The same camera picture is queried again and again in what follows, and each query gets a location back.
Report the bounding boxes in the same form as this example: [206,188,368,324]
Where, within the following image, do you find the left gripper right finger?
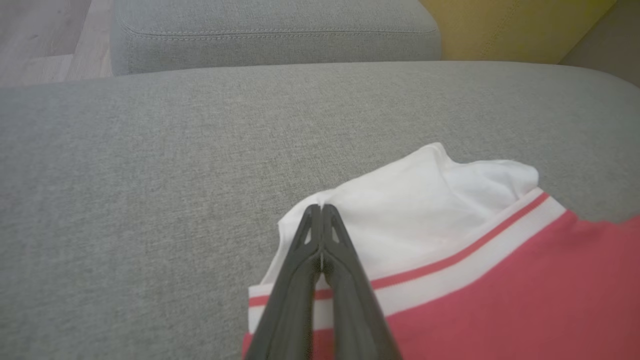
[321,204,403,360]

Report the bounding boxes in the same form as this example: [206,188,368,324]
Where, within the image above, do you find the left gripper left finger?
[245,204,322,360]

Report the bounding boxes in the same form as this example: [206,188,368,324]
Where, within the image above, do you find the red garment with white stripes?
[242,142,640,360]

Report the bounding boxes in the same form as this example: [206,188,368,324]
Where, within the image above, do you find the large grey sofa chaise cushion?
[0,61,640,360]

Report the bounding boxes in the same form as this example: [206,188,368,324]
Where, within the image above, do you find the grey sofa seat cushion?
[110,0,443,77]

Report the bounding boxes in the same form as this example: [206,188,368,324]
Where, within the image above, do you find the yellow sofa backrest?
[419,0,618,65]

